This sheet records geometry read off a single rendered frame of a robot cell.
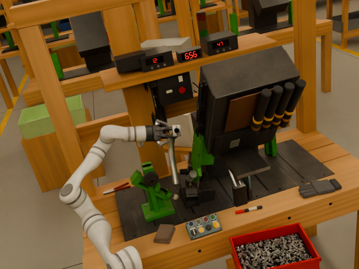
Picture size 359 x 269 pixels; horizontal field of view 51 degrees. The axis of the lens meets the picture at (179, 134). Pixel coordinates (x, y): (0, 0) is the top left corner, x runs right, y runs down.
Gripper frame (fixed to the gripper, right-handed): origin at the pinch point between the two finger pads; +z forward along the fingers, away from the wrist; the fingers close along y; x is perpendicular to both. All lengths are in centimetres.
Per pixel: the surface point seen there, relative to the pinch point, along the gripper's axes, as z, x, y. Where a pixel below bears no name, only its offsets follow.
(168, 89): 0.4, 1.3, 22.9
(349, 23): 385, 263, 259
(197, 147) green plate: 10.3, -1.7, -8.5
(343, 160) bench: 94, 4, -18
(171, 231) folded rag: -5.2, 6.6, -45.2
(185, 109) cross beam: 16.2, 27.9, 22.9
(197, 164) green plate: 10.3, 2.6, -15.8
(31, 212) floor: -87, 228, 1
